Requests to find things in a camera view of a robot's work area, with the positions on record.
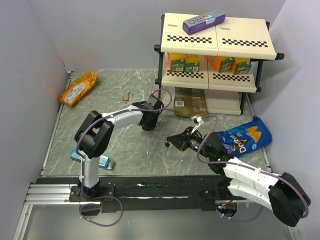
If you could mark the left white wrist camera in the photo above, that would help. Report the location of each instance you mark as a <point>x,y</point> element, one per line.
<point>154,102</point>

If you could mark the brown coffee bag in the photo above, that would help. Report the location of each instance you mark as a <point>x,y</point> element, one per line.
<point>189,102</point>

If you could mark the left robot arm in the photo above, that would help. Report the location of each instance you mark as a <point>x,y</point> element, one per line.
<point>93,137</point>

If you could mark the brass padlock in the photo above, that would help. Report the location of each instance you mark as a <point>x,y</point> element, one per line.
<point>126,97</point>

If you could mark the green orange carton right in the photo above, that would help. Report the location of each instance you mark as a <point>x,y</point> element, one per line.
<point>241,66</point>

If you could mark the orange snack bag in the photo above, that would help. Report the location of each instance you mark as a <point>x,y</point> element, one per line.
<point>77,89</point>

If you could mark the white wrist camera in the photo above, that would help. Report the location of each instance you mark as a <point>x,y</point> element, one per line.
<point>198,121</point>
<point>154,102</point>

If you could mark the blue snack bar packet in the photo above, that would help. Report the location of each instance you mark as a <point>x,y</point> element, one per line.
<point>104,162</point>

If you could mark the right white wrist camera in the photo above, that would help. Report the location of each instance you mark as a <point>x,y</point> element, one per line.
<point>198,121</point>

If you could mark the blue Doritos chip bag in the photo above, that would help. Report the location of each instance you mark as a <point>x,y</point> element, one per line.
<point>245,138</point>

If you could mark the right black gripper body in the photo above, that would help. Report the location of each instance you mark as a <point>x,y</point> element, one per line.
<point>194,142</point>

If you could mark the orange green carton tilted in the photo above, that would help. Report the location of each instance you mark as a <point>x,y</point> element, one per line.
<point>220,63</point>

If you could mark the green yellow carton left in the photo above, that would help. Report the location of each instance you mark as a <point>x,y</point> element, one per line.
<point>177,62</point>

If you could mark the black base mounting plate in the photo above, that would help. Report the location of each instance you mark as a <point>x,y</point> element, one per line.
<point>145,193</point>

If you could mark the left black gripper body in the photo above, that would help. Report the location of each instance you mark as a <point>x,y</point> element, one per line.
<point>152,123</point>

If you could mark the beige three-tier shelf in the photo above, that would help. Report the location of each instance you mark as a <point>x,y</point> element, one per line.
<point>235,37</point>

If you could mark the purple rectangular box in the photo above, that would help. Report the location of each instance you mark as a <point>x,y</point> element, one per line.
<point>203,21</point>

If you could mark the green yellow carton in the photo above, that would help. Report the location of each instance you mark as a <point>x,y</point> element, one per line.
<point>177,62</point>
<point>192,63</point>

